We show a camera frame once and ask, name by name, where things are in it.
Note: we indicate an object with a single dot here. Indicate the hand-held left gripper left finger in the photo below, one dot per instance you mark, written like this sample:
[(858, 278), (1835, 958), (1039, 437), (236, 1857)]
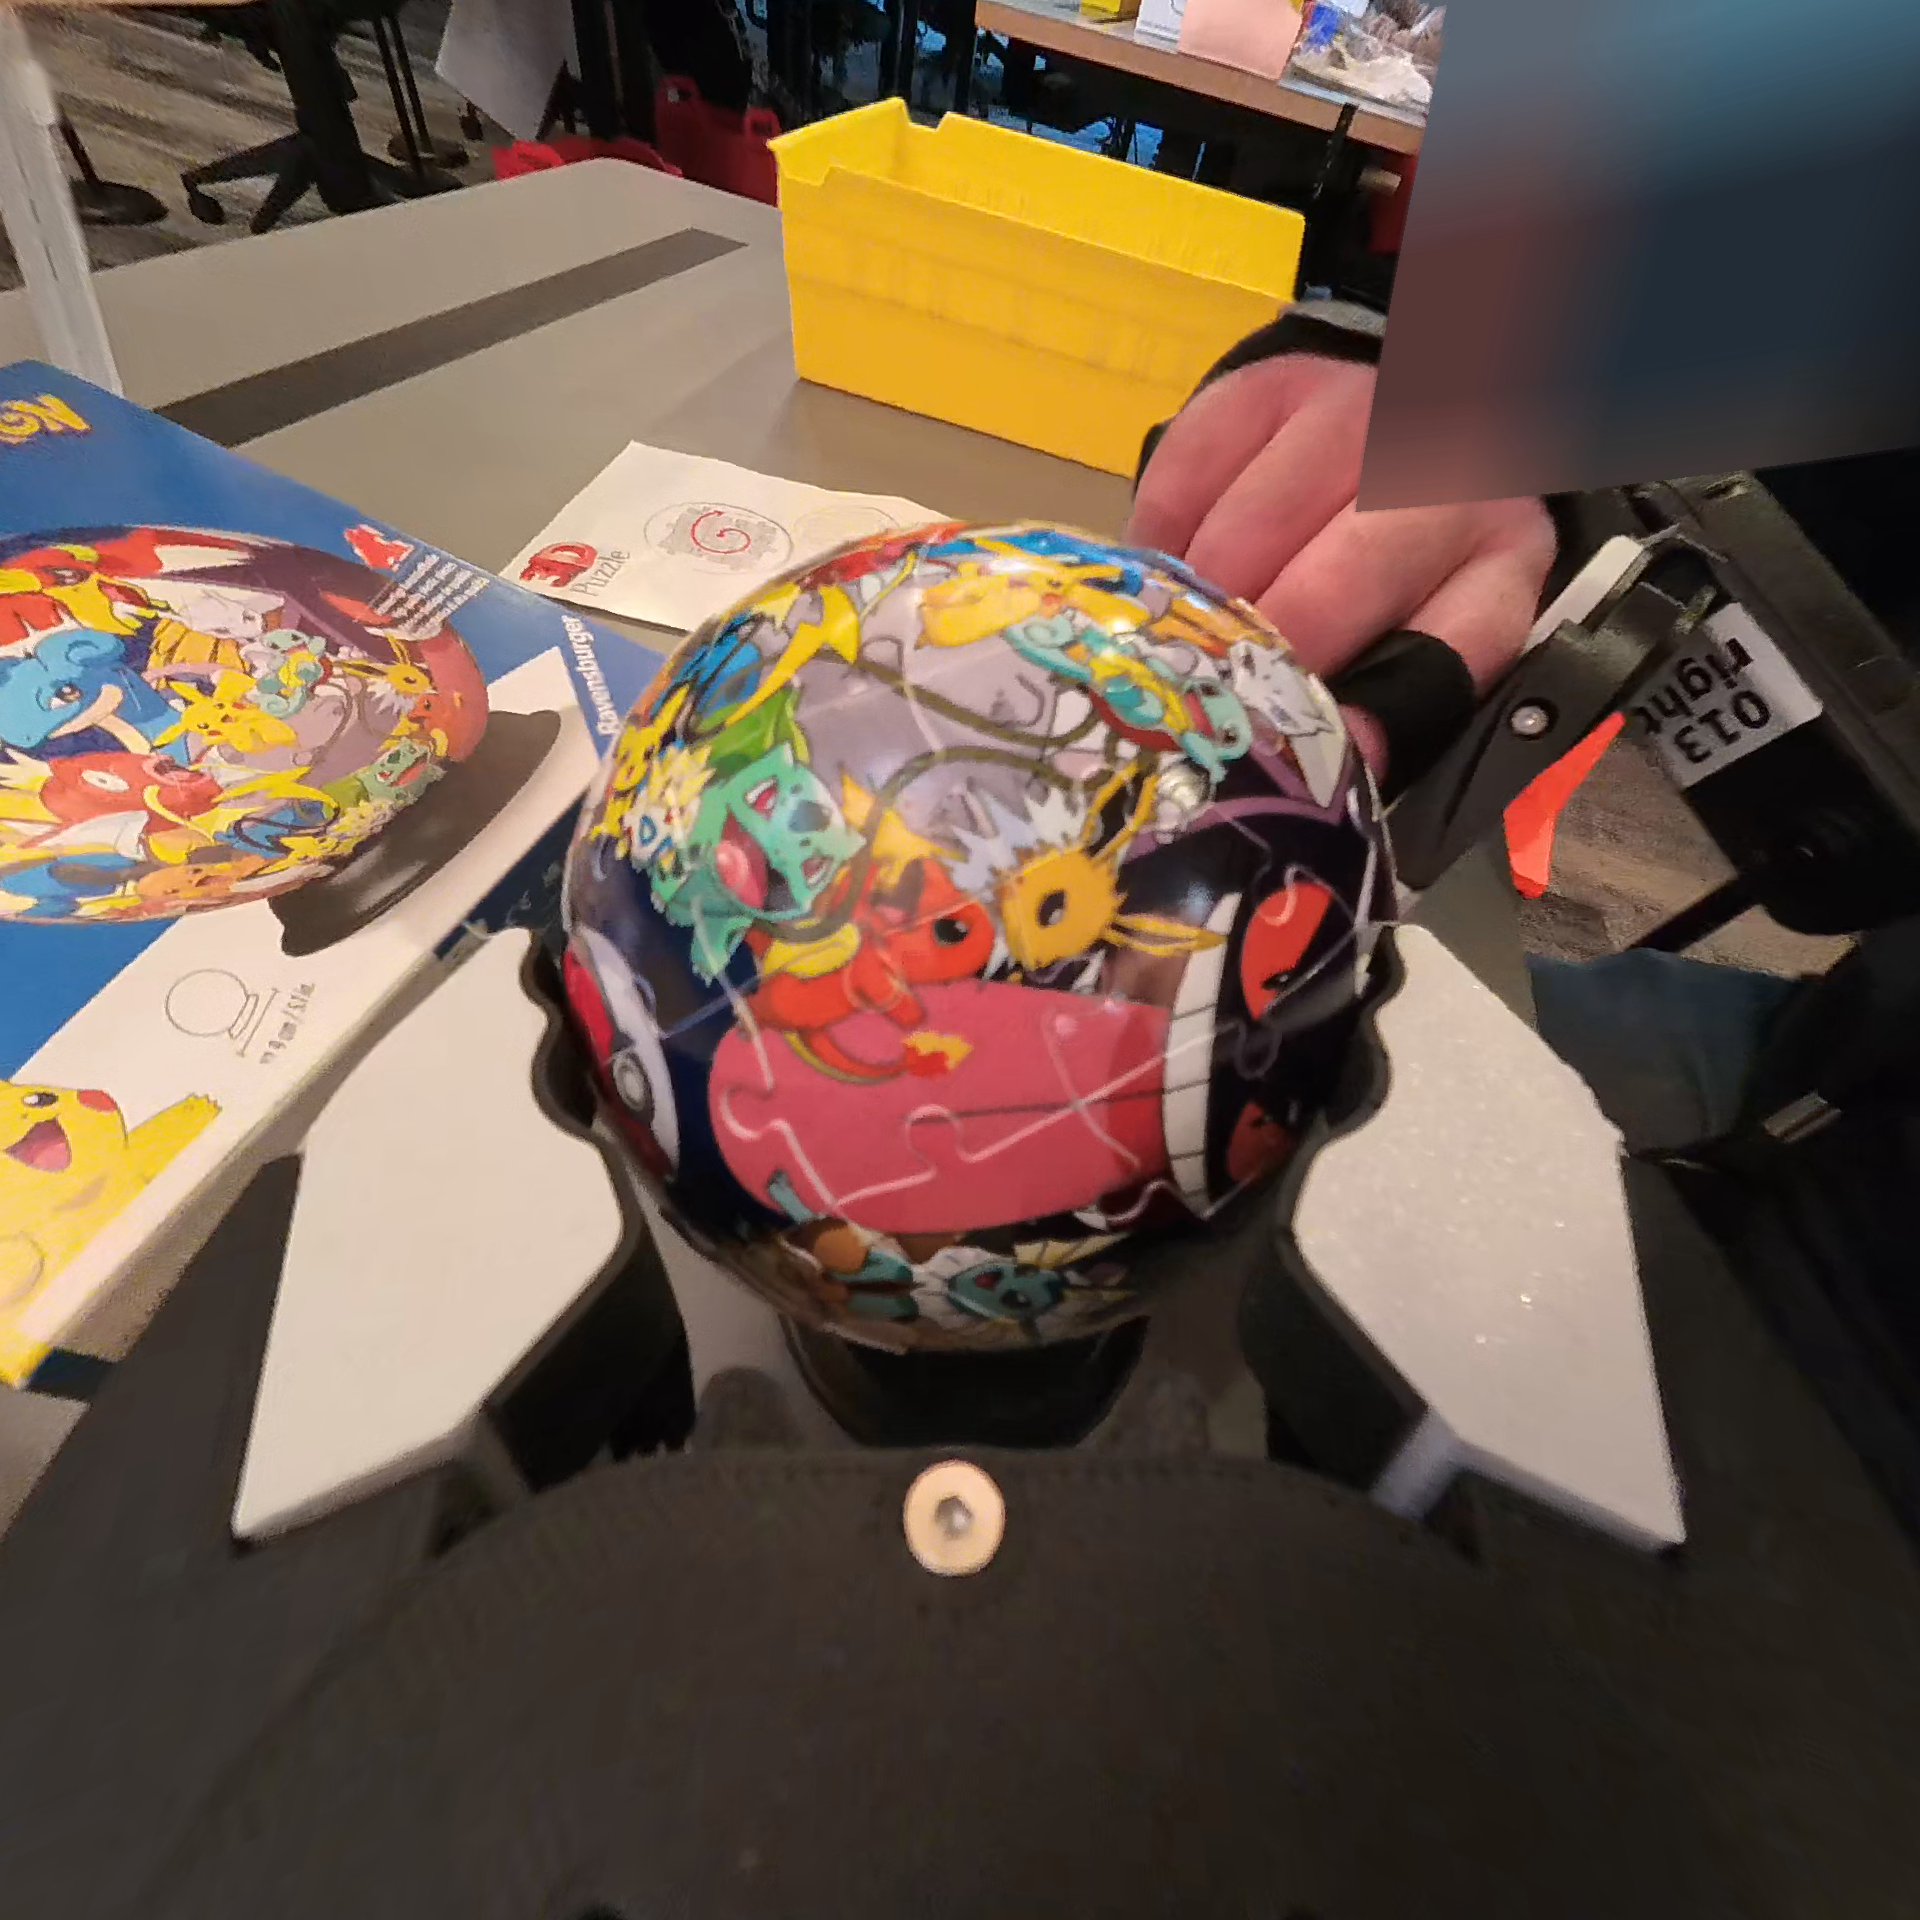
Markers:
[(435, 1231)]

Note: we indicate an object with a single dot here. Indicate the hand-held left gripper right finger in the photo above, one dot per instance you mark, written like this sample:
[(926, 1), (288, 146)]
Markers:
[(1485, 1243)]

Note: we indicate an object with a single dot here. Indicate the colourful cartoon puzzle ball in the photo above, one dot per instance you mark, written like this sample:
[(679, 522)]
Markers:
[(974, 902)]

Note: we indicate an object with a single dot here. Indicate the yellow plastic bin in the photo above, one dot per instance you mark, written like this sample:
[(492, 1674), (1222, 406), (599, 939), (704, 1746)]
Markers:
[(974, 315)]

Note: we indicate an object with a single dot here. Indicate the person's right forearm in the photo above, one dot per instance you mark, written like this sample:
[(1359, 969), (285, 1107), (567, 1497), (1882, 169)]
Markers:
[(1299, 339)]

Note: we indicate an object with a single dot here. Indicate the black round ball stand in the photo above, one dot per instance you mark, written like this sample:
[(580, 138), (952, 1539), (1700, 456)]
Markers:
[(962, 1389)]

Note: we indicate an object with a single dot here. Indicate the blue puzzle box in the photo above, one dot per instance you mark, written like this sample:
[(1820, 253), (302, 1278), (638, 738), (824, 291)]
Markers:
[(301, 675)]

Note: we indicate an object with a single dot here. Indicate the person's right hand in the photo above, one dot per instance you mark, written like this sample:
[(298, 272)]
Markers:
[(1291, 480)]

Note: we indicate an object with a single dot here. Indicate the white instruction sheet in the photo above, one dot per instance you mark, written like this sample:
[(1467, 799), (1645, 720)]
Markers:
[(630, 523)]

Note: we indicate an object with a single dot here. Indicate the clear plastic bags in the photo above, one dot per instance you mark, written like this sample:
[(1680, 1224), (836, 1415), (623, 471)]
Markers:
[(1365, 53)]

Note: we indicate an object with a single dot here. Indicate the pink box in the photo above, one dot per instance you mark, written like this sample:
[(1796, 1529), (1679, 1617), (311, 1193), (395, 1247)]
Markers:
[(1243, 33)]

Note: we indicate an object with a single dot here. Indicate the wooden background table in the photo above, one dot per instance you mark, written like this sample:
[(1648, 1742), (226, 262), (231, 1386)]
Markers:
[(1171, 82)]

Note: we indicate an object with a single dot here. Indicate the white table leg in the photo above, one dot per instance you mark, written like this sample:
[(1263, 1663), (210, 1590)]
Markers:
[(53, 225)]

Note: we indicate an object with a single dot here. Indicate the red bag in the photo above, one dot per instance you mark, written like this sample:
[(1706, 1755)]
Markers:
[(586, 154), (720, 142)]

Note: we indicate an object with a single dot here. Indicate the black office chair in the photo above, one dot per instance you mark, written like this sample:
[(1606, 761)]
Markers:
[(331, 136)]

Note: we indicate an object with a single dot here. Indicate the white hanging sheet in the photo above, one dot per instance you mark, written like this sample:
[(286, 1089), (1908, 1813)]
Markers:
[(504, 61)]

